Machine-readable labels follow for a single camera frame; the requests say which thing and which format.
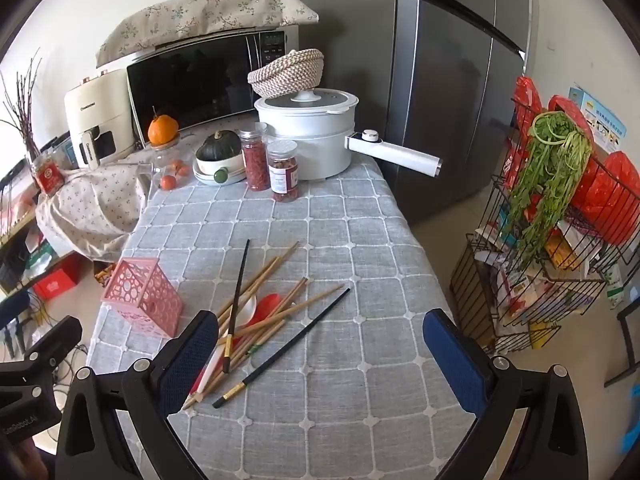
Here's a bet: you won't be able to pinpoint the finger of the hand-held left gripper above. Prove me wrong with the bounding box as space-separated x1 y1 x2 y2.
0 316 83 411

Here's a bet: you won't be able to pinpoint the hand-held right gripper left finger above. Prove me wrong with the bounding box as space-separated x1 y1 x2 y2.
56 310 221 480

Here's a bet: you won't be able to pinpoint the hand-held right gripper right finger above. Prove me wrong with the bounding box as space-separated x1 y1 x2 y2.
422 308 590 480

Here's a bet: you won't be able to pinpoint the pink perforated utensil holder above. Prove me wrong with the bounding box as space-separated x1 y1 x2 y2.
101 257 186 338

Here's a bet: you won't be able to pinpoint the white spoon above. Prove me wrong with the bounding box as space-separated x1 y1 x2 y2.
197 294 258 396

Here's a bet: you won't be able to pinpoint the red spoon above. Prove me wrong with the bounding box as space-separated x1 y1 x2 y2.
190 292 286 396

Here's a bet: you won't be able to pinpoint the bundle of wooden chopsticks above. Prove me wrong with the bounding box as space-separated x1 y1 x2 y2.
182 241 346 411

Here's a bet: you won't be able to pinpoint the red box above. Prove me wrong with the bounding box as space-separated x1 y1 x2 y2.
32 267 81 301

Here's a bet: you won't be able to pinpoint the wooden shelf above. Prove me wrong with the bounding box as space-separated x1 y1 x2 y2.
0 160 51 301

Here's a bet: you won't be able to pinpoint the draped floral cloth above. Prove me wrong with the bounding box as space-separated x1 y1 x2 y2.
35 162 153 262

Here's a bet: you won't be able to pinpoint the black metal chair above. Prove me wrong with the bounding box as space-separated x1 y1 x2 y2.
605 300 640 388

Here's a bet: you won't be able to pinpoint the white plate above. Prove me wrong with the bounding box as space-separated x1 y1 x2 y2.
192 162 248 187

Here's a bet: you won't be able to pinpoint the red label glass jar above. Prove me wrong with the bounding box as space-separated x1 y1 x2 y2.
31 152 63 195

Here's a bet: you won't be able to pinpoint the white bowl with green knob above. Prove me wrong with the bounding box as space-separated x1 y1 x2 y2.
195 152 247 183

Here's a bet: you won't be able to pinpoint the green leafy vegetables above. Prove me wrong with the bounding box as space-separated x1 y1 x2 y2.
502 111 593 271

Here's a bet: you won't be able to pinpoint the clear glass jar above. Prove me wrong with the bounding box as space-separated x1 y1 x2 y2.
149 142 196 191

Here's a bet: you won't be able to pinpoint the tall jar of red berries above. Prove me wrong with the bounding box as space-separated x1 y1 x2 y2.
238 129 271 192

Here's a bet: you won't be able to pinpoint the short jar of red dates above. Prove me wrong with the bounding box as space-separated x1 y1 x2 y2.
266 140 301 203

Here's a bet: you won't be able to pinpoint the dark green squash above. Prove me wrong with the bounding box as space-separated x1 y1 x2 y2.
196 130 242 162

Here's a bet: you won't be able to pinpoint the large orange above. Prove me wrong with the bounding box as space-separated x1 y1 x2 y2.
147 106 179 146

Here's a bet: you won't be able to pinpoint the large red plastic bag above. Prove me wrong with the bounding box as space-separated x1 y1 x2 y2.
550 95 640 246

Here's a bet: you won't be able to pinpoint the dry bare branches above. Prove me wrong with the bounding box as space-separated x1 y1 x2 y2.
0 50 43 161

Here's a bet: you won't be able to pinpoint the white electric cooking pot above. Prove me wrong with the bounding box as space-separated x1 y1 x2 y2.
254 87 443 181

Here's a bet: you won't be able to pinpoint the cream air fryer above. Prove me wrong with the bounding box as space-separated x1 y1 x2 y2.
63 69 136 170

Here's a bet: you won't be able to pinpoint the black microwave oven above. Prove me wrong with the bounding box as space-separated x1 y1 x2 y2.
126 30 288 148

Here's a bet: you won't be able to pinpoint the grey refrigerator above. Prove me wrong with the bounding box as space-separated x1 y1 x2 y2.
298 0 531 226

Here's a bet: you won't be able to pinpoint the blue printed box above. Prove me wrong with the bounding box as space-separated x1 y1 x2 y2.
568 86 628 153

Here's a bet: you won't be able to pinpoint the floral cloth microwave cover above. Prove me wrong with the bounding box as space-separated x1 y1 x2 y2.
95 0 321 68

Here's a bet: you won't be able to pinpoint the black wire storage rack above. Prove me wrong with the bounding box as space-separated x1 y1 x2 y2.
450 95 640 356

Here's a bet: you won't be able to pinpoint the woven rope basket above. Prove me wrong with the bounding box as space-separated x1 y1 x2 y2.
247 48 326 98

